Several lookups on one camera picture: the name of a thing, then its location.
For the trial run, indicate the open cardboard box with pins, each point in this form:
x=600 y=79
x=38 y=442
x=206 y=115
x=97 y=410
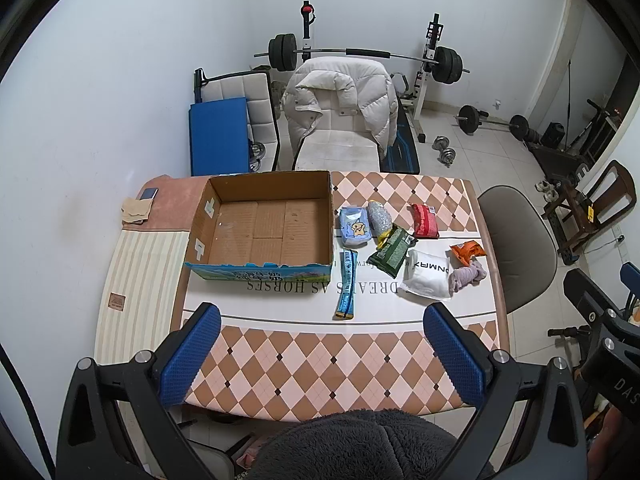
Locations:
x=267 y=227

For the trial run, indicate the blue foam mat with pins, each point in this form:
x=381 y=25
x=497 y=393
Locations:
x=219 y=138

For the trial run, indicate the long blue wrapper strip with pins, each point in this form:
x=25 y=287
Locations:
x=346 y=304

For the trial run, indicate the chrome dumbbells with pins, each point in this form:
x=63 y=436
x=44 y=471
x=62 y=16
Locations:
x=446 y=154

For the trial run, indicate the orange snack bag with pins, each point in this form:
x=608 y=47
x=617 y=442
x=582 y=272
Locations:
x=467 y=252

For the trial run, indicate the green snack bag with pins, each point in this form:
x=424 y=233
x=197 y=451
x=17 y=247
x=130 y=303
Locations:
x=390 y=257

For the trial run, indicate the dark wooden chair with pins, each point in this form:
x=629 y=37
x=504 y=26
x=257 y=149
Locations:
x=576 y=217

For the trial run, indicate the white padded chair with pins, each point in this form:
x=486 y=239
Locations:
x=339 y=144

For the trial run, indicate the grey office chair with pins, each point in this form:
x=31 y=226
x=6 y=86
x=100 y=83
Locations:
x=526 y=257

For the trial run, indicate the floor barbell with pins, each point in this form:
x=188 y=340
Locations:
x=469 y=120

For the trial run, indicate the beige folded cloth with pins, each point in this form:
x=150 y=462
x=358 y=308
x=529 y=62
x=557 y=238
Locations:
x=136 y=211

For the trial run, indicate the white puffer jacket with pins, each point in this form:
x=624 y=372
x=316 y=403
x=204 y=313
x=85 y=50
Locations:
x=341 y=86

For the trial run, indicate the barbell on rack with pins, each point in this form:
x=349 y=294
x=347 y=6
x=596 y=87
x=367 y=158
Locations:
x=446 y=65

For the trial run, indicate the white tufted bench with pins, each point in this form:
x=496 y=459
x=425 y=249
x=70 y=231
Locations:
x=262 y=128

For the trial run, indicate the black fleece garment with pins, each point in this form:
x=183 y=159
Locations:
x=361 y=444

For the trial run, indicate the mauve cloth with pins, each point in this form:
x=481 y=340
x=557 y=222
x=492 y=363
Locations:
x=463 y=276

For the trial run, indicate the striped beige mat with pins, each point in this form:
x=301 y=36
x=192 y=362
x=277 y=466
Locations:
x=139 y=294

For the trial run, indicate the yellow silver scrub sponge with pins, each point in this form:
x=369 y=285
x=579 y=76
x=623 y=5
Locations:
x=380 y=222

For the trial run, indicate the checkered table cloth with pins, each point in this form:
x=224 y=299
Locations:
x=280 y=354

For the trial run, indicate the light blue tissue pack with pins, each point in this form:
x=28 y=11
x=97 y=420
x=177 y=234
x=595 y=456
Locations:
x=354 y=226

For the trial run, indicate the red snack packet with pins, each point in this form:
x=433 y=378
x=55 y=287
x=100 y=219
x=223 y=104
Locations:
x=425 y=221

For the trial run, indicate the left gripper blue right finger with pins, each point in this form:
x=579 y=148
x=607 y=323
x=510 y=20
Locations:
x=460 y=351

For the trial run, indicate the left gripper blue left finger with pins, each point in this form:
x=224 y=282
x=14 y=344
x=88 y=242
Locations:
x=182 y=353

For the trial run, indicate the small dark phone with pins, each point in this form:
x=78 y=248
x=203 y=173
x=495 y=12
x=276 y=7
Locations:
x=148 y=194

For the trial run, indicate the white pillow pack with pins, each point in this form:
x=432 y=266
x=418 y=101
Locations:
x=426 y=276

